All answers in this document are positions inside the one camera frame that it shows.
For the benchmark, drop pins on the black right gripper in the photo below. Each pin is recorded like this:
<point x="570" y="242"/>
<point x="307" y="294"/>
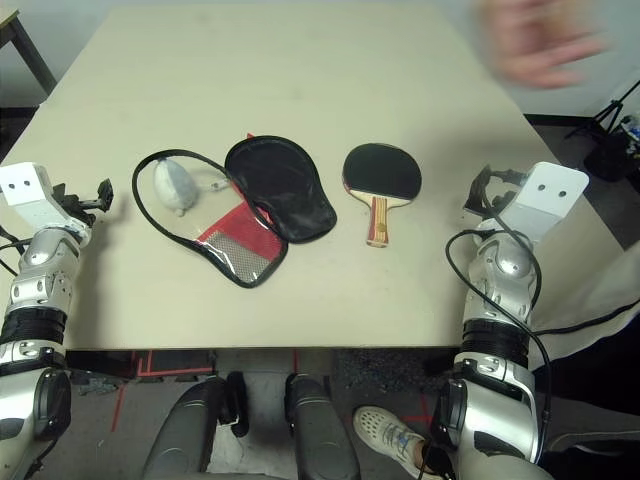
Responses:
<point x="505" y="190"/>

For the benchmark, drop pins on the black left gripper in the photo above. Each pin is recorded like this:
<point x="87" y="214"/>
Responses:
<point x="75" y="207"/>

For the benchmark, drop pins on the black rubber ping-pong paddle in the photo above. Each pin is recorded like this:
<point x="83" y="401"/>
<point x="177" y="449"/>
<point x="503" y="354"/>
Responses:
<point x="382" y="172"/>

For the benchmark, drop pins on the red black paddle case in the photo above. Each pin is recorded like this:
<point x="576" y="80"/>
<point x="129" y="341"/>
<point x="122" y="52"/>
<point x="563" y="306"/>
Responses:
<point x="280" y="185"/>

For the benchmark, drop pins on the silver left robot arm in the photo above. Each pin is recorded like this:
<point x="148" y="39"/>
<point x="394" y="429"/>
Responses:
<point x="40" y="270"/>

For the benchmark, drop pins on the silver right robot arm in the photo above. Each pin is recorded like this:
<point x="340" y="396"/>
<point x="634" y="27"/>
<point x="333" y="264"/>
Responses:
<point x="500" y="270"/>

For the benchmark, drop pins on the bystander bare hand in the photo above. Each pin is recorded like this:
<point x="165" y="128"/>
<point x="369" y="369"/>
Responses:
<point x="540" y="45"/>

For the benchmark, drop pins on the black bag on floor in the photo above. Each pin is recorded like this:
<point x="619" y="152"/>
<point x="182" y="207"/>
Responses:
<point x="610" y="155"/>

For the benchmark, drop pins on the bystander white garment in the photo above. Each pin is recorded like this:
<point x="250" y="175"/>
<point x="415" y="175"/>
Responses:
<point x="600" y="290"/>

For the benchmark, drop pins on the black tripod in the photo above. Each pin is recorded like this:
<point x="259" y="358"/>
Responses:
<point x="612" y="112"/>

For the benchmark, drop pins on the white mesh sneaker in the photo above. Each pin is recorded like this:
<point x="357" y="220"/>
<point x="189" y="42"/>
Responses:
<point x="385" y="430"/>

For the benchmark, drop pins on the grey robot left leg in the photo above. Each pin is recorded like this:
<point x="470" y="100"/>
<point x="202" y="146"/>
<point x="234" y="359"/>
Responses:
<point x="185" y="435"/>

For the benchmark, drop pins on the grey robot leg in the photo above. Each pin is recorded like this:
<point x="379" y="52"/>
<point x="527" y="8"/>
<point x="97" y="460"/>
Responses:
<point x="320" y="435"/>
<point x="185" y="435"/>

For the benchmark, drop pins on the grey robot right leg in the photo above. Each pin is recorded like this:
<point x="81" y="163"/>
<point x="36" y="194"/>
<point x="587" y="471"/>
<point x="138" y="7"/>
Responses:
<point x="320" y="435"/>

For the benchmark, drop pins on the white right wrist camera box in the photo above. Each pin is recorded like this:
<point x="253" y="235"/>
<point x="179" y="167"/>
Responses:
<point x="550" y="195"/>

